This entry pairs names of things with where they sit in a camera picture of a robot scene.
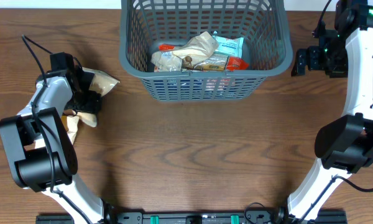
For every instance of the orange spaghetti package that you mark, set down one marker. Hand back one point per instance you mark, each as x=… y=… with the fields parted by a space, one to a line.
x=217 y=62

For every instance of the white brown pretzel bag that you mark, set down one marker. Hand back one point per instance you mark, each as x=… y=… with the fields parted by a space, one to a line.
x=71 y=126

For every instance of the white teal wipes packet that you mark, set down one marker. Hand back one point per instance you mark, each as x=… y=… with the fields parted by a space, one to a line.
x=230 y=47

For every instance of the beige snack bag clear window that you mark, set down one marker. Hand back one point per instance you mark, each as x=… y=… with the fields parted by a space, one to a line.
x=196 y=50

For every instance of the Kleenex tissue multipack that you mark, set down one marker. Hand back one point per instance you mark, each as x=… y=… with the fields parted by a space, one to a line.
x=195 y=80

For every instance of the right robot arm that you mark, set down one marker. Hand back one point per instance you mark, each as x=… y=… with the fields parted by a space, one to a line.
x=344 y=146

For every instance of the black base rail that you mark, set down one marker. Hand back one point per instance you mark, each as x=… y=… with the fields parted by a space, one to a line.
x=256 y=216

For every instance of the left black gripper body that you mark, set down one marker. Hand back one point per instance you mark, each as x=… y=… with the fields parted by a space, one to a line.
x=86 y=99

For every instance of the grey plastic basket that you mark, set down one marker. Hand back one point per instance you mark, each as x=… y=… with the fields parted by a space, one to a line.
x=147 y=24

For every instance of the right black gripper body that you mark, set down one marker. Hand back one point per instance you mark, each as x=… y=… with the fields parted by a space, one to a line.
x=331 y=59

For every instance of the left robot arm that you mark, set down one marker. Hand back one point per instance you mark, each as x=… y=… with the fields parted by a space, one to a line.
x=39 y=149

